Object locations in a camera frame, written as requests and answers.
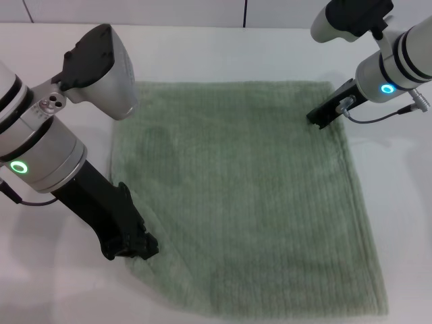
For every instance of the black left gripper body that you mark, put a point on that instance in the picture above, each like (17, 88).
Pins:
(98, 202)

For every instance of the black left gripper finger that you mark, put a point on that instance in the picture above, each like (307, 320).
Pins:
(119, 251)
(148, 243)

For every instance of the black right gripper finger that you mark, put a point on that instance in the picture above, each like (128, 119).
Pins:
(314, 115)
(321, 123)

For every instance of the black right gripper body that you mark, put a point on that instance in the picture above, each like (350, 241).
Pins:
(337, 101)

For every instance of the green ribbed towel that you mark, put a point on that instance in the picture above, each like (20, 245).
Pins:
(256, 195)

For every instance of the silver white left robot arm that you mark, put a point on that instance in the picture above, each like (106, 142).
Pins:
(40, 148)

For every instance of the right wrist camera housing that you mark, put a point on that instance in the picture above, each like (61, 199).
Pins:
(351, 17)

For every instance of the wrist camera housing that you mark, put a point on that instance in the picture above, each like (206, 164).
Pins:
(351, 17)
(101, 71)

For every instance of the black vertical wall strip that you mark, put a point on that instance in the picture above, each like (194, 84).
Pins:
(244, 13)

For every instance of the left wrist camera housing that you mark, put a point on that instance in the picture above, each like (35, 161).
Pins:
(101, 71)

